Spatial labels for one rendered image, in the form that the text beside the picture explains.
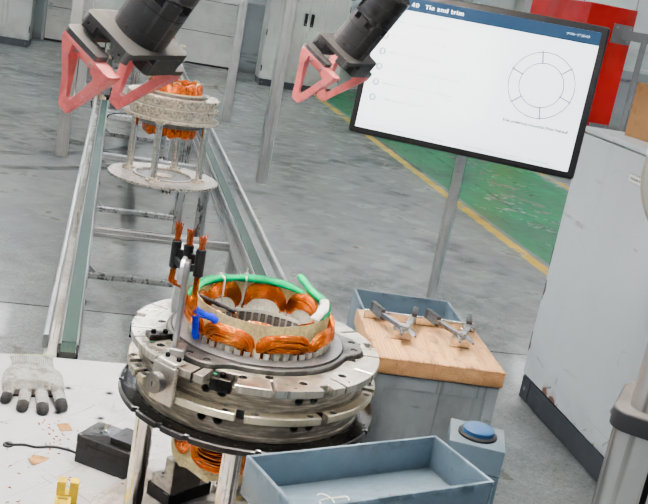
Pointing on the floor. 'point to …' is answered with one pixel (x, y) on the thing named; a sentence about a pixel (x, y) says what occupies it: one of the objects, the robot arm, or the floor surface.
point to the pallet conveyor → (83, 198)
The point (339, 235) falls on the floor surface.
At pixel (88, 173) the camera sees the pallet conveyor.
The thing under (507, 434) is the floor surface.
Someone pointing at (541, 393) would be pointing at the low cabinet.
